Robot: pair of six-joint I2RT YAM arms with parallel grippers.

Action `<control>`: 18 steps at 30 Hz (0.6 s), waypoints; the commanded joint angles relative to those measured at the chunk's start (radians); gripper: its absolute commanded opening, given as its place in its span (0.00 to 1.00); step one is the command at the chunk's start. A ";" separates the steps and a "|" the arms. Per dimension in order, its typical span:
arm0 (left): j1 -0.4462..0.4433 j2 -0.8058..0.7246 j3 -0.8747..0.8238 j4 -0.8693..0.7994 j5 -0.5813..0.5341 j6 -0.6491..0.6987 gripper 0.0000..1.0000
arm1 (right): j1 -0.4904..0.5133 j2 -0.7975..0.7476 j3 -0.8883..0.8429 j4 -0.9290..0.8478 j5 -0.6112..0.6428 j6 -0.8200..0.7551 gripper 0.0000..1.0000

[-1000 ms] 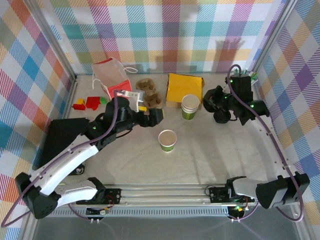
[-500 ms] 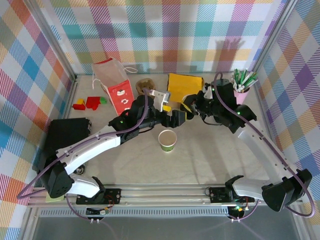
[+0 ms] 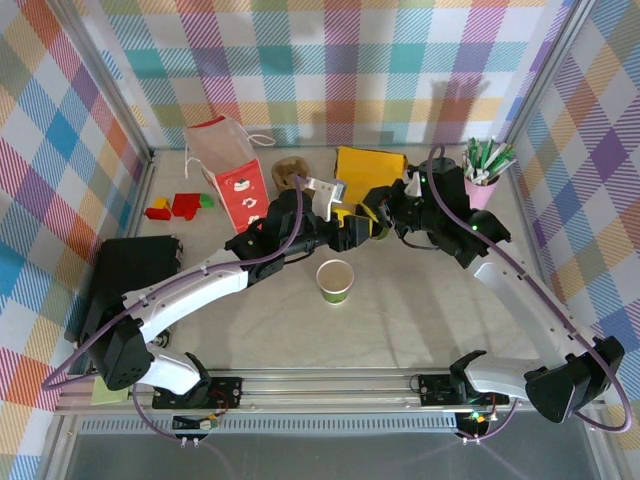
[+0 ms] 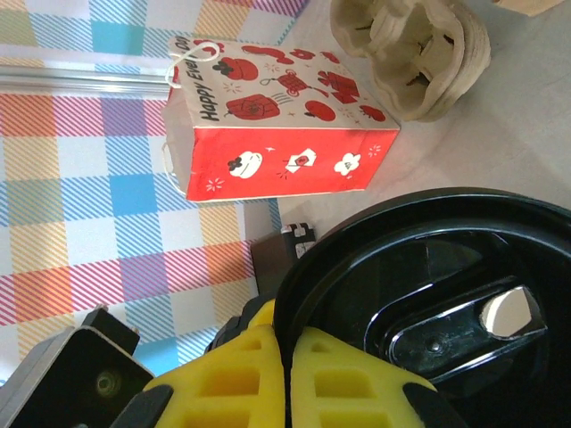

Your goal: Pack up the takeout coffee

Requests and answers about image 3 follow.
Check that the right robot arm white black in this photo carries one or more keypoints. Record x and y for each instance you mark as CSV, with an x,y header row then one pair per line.
x,y
530,307

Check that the green toy block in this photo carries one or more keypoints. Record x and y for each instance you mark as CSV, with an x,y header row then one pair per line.
x,y
207,201

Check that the black equipment case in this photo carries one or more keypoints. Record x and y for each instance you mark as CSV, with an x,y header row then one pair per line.
x,y
135,255

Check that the small circuit board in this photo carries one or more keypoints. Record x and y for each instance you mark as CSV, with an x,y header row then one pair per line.
x,y
205,424
477,417

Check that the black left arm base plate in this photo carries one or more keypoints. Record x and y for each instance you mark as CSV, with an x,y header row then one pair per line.
x,y
227,390

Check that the red white paper bag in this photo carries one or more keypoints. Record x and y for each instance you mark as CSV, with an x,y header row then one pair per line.
x,y
235,185

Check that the yellow napkin stack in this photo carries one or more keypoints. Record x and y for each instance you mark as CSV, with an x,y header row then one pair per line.
x,y
370,170

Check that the long red toy block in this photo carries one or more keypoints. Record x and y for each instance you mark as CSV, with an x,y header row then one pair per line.
x,y
159,214

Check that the brown pulp cup carrier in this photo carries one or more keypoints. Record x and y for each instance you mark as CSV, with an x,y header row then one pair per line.
x,y
287,172

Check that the green stick packet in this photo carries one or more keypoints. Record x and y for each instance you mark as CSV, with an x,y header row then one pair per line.
x,y
473,150
485,155
498,162

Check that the green sticky note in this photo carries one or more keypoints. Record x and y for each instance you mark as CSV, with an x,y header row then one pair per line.
x,y
107,392

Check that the pink cup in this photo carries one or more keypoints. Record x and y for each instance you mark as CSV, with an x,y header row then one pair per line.
x,y
482,195

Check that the yellow toy block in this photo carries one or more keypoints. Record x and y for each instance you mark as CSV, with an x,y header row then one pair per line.
x,y
161,203

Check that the aluminium frame post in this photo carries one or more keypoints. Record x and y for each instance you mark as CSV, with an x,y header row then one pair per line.
x,y
113,85
544,75

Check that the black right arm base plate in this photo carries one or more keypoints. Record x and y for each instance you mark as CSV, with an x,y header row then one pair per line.
x,y
432,390

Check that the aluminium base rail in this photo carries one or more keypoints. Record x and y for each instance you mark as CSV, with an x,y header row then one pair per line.
x,y
325,390

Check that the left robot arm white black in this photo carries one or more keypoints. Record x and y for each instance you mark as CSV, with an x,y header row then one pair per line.
x,y
190,295

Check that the aluminium back rail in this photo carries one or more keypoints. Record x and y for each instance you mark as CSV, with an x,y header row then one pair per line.
x,y
310,146

